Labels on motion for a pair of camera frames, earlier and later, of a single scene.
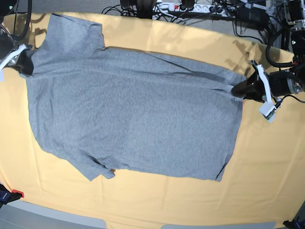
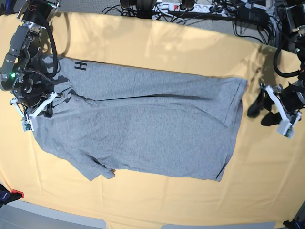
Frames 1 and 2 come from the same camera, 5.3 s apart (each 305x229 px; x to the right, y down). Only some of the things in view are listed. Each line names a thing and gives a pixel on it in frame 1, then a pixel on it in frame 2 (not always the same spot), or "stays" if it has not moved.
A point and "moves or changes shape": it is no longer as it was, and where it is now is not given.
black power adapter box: (258, 16) stays
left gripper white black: (11, 60) → (29, 123)
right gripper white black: (251, 88) → (286, 126)
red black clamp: (6, 197) stays
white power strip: (173, 7) stays
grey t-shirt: (113, 109) moves or changes shape
